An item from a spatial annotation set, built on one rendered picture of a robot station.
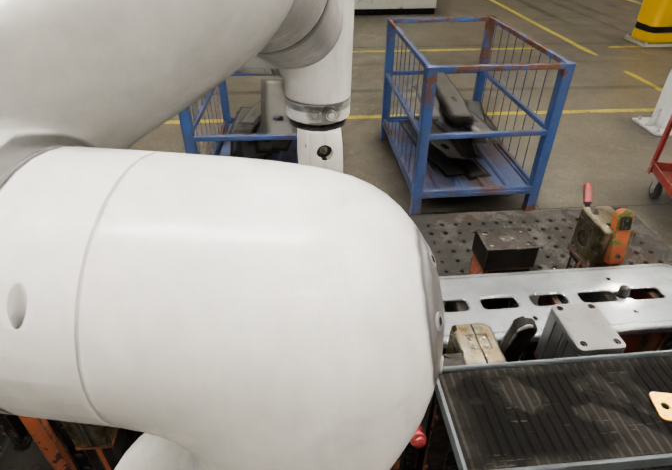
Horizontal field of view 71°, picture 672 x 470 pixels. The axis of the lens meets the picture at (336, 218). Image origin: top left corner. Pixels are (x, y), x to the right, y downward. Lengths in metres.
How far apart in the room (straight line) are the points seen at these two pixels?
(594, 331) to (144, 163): 0.76
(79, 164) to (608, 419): 0.62
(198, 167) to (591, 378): 0.62
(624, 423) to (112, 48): 0.64
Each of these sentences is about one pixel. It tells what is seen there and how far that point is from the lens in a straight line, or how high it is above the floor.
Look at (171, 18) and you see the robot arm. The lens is 0.18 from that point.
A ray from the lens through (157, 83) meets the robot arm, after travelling 0.20.
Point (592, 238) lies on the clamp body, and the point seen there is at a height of 1.02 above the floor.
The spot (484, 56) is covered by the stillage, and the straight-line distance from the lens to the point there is 3.92.
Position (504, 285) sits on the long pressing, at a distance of 1.04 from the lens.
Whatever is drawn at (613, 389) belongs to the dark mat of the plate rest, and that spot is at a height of 1.16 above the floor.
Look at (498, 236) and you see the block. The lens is 1.13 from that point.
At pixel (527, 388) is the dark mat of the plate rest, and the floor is 1.16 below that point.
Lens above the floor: 1.67
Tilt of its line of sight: 34 degrees down
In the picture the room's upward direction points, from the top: straight up
